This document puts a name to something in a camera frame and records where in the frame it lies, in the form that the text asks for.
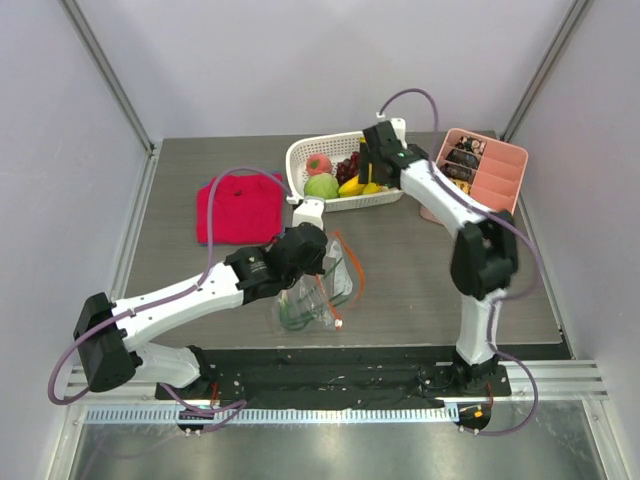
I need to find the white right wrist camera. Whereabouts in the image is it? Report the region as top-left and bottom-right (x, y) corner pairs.
(376, 112), (406, 145)

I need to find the red folded cloth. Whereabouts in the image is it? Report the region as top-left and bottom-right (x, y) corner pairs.
(212, 174), (284, 245)

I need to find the white perforated plastic basket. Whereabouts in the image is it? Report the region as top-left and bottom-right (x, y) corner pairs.
(284, 131), (403, 212)

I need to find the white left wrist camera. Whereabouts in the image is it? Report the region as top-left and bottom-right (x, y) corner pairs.
(292, 197), (325, 230)

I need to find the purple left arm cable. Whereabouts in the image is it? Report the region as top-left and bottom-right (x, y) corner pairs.
(47, 167), (306, 436)

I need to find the pink fake peach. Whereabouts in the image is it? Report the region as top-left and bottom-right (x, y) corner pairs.
(305, 153), (333, 176)

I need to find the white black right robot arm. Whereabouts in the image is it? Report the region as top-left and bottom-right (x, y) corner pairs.
(360, 121), (519, 395)

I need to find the green fake cabbage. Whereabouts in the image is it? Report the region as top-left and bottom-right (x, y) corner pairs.
(304, 173), (339, 200)

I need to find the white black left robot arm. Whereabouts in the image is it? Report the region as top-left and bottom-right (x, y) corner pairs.
(73, 223), (328, 399)

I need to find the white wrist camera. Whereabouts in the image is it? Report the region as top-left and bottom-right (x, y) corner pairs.
(292, 197), (325, 230)
(376, 112), (406, 145)

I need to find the pink divided organizer tray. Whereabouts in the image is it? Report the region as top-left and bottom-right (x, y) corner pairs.
(436, 128), (528, 214)

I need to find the white slotted cable duct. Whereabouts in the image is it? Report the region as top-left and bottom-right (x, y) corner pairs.
(84, 404), (459, 425)

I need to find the purple fake grape bunch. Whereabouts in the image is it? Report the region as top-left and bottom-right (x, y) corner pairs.
(335, 152), (360, 186)

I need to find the clear zip top bag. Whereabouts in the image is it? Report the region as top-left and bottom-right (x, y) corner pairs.
(270, 230), (366, 334)

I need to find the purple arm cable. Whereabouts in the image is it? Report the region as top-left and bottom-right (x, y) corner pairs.
(377, 88), (544, 437)
(47, 167), (306, 436)

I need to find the yellow fake corn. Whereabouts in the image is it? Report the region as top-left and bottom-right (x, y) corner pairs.
(361, 174), (390, 195)

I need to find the yellow fake banana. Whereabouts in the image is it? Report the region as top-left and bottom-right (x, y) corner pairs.
(338, 176), (368, 198)

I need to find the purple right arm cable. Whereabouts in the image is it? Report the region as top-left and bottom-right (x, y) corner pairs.
(377, 88), (544, 437)

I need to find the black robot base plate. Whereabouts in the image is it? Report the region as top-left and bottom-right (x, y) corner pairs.
(175, 346), (512, 410)

